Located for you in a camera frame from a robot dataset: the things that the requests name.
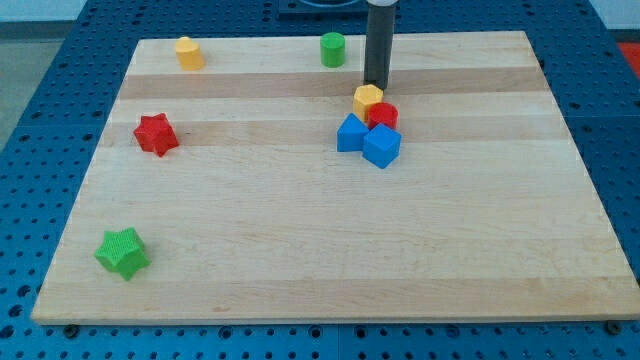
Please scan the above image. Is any red star block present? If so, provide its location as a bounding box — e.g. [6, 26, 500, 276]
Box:
[133, 113, 179, 157]

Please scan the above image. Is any green cylinder block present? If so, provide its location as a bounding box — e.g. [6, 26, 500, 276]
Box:
[320, 32, 346, 68]

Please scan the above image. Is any blue triangle block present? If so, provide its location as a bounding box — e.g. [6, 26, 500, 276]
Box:
[336, 113, 369, 152]

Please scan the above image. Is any yellow heart block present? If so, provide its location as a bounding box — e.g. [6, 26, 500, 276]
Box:
[174, 36, 206, 71]

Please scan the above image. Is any blue cube block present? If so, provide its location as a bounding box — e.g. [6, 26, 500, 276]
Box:
[362, 124, 402, 169]

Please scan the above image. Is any red cylinder block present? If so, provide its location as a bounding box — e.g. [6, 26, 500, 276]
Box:
[367, 102, 399, 130]

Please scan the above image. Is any light wooden board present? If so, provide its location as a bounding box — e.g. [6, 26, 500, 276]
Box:
[32, 31, 639, 326]

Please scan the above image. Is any yellow hexagon block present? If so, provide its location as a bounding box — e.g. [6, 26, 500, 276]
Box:
[353, 84, 384, 123]

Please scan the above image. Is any green star block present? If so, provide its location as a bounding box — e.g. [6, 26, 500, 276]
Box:
[94, 227, 151, 281]

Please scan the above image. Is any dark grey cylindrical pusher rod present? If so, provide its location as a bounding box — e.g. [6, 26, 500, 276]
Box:
[363, 0, 398, 90]

